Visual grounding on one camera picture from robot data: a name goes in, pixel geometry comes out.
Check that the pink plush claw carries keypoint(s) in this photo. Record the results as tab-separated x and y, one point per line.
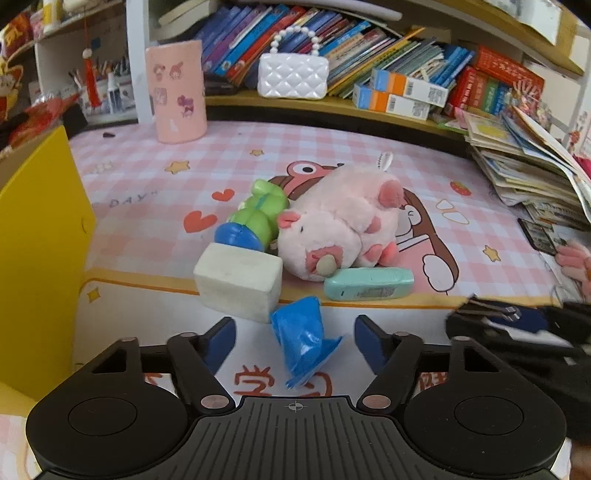
575	263

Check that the pink pig plush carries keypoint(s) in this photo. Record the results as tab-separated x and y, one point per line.
337	217

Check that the wooden bookshelf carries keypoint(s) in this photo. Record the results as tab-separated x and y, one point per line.
323	108

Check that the red festive decorations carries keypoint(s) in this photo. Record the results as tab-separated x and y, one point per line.
11	60

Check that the pink cylinder container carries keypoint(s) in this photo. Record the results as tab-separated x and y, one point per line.
178	92

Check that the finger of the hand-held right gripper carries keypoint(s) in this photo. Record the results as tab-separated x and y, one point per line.
526	319

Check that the red packets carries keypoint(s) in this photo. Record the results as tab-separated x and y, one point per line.
37	117

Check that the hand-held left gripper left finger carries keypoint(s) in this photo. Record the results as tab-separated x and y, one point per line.
221	342

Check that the antler hair decoration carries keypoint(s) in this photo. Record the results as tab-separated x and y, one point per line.
531	99

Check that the orange and blue box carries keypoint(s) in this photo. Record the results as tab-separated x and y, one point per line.
388	104
406	87

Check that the white quilted handbag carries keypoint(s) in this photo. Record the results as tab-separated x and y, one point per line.
293	76

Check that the pink checked table mat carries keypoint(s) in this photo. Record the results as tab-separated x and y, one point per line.
184	175

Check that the blue plastic wrapper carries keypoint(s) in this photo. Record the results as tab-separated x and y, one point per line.
300	337

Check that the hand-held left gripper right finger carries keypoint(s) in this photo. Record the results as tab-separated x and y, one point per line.
369	344

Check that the red tassel ornament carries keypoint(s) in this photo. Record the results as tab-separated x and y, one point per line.
91	78

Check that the green toy with blue base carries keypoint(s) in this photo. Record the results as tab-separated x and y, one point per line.
254	217

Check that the teal handheld device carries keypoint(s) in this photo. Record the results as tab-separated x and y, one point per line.
369	284

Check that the stack of magazines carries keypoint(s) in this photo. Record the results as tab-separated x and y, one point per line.
521	157

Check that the red dictionaries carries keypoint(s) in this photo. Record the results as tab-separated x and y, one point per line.
494	78

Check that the yellow cardboard box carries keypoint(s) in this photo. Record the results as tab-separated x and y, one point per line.
46	258

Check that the white foam block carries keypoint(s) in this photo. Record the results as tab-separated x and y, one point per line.
235	281

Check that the row of blue books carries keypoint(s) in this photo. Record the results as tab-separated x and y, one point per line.
360	41

